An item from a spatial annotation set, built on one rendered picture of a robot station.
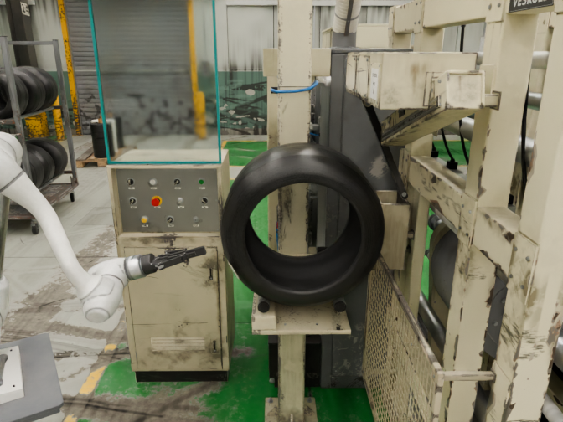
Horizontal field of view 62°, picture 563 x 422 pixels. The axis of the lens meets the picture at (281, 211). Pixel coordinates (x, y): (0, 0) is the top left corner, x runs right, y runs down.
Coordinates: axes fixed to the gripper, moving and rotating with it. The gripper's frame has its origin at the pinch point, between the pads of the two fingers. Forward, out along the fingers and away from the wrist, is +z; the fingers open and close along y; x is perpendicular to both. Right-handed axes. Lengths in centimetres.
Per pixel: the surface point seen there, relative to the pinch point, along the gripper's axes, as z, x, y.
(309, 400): 18, 115, 44
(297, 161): 45, -26, -10
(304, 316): 32.1, 37.2, 0.0
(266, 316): 19.6, 27.9, -9.2
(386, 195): 79, 11, 40
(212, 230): -7, 15, 66
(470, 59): 94, -46, -34
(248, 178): 27.5, -24.0, -8.7
